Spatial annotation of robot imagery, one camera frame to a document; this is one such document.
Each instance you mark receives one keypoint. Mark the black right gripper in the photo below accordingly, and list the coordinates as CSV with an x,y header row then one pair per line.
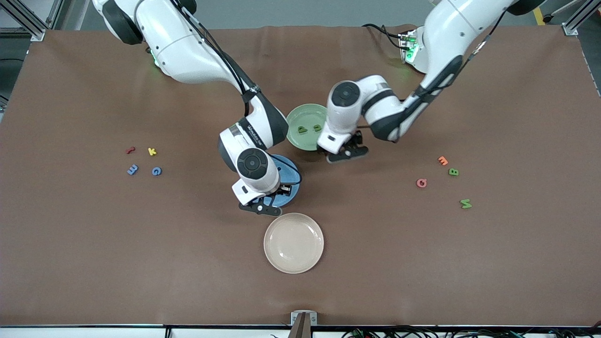
x,y
283,189

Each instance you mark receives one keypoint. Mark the green foam letter B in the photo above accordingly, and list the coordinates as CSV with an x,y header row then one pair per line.
x,y
453,172

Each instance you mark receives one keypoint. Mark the blue foam letter G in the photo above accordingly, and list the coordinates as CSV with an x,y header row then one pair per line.
x,y
153,171

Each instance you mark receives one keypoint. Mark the blue foam letter E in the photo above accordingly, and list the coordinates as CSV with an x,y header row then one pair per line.
x,y
133,169

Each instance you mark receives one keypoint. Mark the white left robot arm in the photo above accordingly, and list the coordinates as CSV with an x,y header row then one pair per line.
x,y
450,37

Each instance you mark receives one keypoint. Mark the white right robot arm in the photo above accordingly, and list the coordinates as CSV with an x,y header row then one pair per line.
x,y
188,51

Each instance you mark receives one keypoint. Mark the blue plate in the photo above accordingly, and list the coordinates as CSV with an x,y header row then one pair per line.
x,y
291,173

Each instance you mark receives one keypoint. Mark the beige plate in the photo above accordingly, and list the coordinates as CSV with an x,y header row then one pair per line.
x,y
293,243

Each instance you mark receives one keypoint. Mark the green plate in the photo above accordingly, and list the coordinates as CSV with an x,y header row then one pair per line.
x,y
300,115

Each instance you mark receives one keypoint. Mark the pink foam letter Q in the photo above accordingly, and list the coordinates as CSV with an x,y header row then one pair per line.
x,y
418,183

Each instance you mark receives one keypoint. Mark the orange foam letter E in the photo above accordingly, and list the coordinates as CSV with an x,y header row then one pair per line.
x,y
443,160

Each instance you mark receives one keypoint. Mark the table cover sheet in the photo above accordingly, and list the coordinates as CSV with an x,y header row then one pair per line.
x,y
141,281

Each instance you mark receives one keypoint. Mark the grey slanted bar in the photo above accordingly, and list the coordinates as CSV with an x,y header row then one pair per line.
x,y
561,10

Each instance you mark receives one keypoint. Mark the metal clamp bracket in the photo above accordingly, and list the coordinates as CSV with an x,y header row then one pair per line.
x,y
313,318

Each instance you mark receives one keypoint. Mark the grey camera pole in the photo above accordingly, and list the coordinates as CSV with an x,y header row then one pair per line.
x,y
301,331

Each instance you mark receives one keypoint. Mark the aluminium frame post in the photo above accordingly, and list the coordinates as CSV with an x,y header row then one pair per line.
x,y
574,26
35,33

